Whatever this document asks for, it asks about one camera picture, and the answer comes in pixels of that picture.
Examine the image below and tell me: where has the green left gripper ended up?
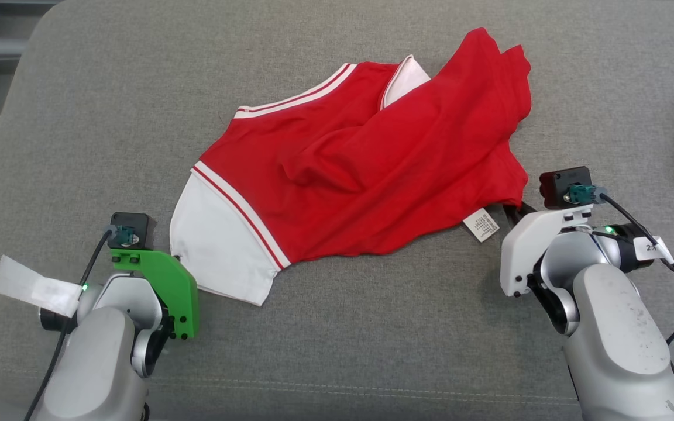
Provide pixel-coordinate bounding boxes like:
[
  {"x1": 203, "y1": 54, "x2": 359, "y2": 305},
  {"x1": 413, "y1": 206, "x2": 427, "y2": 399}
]
[{"x1": 109, "y1": 249, "x2": 199, "y2": 340}]

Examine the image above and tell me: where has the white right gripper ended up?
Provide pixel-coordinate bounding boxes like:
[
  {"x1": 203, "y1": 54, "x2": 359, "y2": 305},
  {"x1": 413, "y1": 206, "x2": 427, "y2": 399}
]
[{"x1": 500, "y1": 201, "x2": 593, "y2": 298}]

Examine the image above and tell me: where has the red shirt with white sleeves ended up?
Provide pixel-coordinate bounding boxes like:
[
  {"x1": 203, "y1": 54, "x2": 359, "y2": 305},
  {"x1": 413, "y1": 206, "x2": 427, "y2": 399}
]
[{"x1": 169, "y1": 27, "x2": 532, "y2": 306}]

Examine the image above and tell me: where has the white tape label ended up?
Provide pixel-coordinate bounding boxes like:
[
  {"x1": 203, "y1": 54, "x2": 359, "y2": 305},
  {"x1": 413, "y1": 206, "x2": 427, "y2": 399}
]
[{"x1": 0, "y1": 254, "x2": 83, "y2": 318}]

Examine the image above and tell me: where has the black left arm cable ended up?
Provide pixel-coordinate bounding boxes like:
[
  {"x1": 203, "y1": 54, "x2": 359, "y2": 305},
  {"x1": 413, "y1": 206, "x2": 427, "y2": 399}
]
[{"x1": 23, "y1": 230, "x2": 113, "y2": 421}]

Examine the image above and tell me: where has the small white cable tag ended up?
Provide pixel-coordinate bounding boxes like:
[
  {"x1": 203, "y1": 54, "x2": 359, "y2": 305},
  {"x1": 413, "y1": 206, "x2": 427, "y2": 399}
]
[{"x1": 632, "y1": 236, "x2": 674, "y2": 265}]

